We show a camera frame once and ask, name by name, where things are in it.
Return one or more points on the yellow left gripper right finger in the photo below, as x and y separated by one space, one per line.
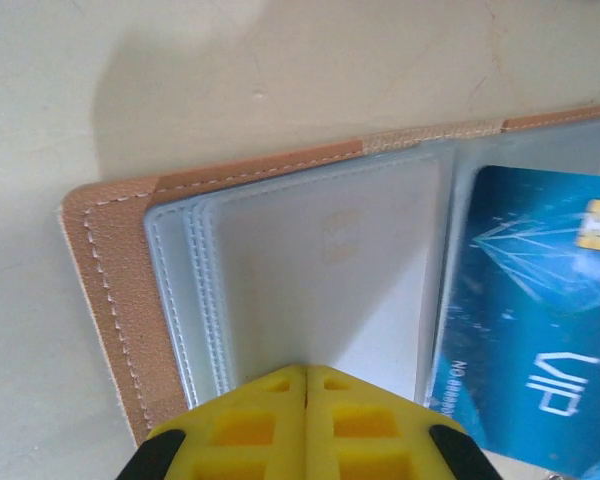
375 440

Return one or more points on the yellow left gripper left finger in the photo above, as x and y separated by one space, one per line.
240 440

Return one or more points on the white chip card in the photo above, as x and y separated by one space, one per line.
290 300

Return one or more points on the blue VIP card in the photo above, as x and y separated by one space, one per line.
520 325

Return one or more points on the tan leather card holder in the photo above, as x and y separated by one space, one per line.
115 260

